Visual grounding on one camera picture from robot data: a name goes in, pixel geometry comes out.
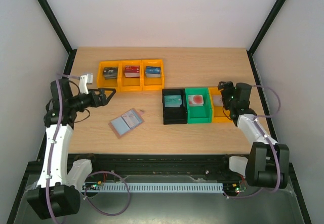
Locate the black frame post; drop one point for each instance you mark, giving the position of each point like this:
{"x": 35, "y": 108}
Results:
{"x": 266, "y": 25}
{"x": 56, "y": 26}

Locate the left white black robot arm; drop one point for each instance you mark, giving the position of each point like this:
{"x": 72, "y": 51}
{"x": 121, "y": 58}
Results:
{"x": 57, "y": 191}

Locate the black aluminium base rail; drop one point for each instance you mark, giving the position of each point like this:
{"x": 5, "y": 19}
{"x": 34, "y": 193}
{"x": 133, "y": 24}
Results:
{"x": 208, "y": 167}

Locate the yellow bin far right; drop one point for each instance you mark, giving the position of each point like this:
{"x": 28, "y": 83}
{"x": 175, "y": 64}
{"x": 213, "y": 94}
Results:
{"x": 219, "y": 115}

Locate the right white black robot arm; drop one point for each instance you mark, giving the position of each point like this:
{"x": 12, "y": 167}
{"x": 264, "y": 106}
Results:
{"x": 267, "y": 165}

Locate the blue card stack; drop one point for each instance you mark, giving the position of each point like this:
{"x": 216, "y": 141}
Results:
{"x": 152, "y": 72}

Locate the right black frame post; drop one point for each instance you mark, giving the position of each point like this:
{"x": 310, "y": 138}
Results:
{"x": 266, "y": 25}

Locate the yellow bin left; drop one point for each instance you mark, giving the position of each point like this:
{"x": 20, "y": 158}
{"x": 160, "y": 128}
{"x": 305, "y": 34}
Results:
{"x": 111, "y": 83}

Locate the black card stack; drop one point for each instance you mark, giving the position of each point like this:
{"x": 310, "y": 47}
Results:
{"x": 110, "y": 73}

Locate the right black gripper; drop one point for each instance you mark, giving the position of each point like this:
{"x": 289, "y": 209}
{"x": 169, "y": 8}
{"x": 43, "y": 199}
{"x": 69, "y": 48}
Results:
{"x": 225, "y": 86}

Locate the green bin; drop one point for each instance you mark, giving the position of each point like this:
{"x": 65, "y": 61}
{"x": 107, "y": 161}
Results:
{"x": 198, "y": 114}

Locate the white slotted cable duct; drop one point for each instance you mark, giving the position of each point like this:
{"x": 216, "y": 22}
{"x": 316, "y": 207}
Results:
{"x": 155, "y": 188}

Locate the teal card stack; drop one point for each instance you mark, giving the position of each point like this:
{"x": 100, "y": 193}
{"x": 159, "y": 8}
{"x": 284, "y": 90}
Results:
{"x": 172, "y": 101}

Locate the left black frame post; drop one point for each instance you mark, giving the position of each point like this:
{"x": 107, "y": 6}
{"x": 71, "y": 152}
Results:
{"x": 56, "y": 26}

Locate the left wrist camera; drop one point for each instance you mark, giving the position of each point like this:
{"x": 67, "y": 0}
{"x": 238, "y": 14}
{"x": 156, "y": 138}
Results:
{"x": 84, "y": 80}

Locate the pink card in bin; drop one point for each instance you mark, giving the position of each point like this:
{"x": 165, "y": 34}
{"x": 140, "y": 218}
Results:
{"x": 217, "y": 100}

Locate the yellow bin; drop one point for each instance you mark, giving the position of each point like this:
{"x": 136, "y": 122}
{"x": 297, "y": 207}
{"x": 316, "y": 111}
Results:
{"x": 152, "y": 84}
{"x": 130, "y": 84}
{"x": 219, "y": 115}
{"x": 111, "y": 83}

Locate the black bin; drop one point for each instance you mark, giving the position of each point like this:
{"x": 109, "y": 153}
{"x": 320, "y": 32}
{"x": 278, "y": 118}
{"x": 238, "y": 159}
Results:
{"x": 175, "y": 115}

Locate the red white card stack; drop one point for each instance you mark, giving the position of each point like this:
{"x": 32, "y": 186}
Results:
{"x": 196, "y": 100}

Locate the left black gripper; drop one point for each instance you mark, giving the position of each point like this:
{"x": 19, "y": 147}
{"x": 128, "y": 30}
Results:
{"x": 103, "y": 101}

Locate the pink card holder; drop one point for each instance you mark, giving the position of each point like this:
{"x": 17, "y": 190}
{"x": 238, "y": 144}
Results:
{"x": 126, "y": 122}

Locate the yellow bin middle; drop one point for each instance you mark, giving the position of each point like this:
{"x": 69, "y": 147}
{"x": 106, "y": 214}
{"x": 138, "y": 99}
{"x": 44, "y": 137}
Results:
{"x": 130, "y": 84}

